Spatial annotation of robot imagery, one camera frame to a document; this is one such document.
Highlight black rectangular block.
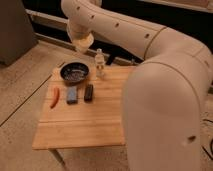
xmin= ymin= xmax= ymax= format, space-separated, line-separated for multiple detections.
xmin=84 ymin=84 xmax=93 ymax=102

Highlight wooden folding table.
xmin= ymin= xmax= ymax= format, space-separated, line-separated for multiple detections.
xmin=32 ymin=66 xmax=133 ymax=161

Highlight grey cabinet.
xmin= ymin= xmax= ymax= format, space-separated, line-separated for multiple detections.
xmin=0 ymin=0 xmax=38 ymax=66

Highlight white ceramic cup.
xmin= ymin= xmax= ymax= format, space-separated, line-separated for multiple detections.
xmin=73 ymin=36 xmax=94 ymax=54

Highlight dark ceramic bowl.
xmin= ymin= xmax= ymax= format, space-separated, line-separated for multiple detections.
xmin=60 ymin=62 xmax=89 ymax=84

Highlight clear plastic bottle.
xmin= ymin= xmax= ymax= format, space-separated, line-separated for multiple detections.
xmin=95 ymin=48 xmax=105 ymax=78

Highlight black cable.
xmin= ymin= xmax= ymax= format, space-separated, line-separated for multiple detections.
xmin=200 ymin=117 xmax=213 ymax=158

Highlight blue sponge block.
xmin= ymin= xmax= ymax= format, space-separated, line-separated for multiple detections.
xmin=66 ymin=86 xmax=78 ymax=104

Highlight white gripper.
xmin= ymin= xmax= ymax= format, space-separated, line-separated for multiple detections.
xmin=67 ymin=21 xmax=94 ymax=42

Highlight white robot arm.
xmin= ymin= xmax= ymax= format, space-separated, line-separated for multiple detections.
xmin=61 ymin=0 xmax=213 ymax=171

